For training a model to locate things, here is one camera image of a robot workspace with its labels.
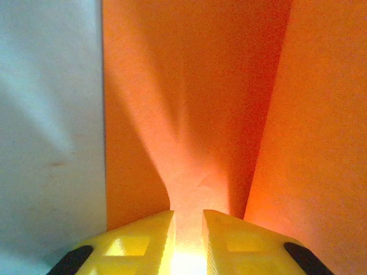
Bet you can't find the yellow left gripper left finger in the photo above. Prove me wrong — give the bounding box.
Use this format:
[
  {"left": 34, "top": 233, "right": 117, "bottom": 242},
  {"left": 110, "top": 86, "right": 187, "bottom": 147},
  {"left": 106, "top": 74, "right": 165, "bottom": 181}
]
[{"left": 50, "top": 210, "right": 175, "bottom": 275}]

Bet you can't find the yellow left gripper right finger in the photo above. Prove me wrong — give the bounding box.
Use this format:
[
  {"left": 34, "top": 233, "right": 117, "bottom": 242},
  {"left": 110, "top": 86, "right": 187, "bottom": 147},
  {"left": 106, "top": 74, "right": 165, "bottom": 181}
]
[{"left": 202, "top": 209, "right": 335, "bottom": 275}]

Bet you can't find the orange paper sheet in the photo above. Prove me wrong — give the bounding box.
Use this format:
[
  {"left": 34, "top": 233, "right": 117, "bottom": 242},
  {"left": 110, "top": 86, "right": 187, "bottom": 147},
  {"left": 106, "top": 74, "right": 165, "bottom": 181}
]
[{"left": 101, "top": 0, "right": 367, "bottom": 275}]

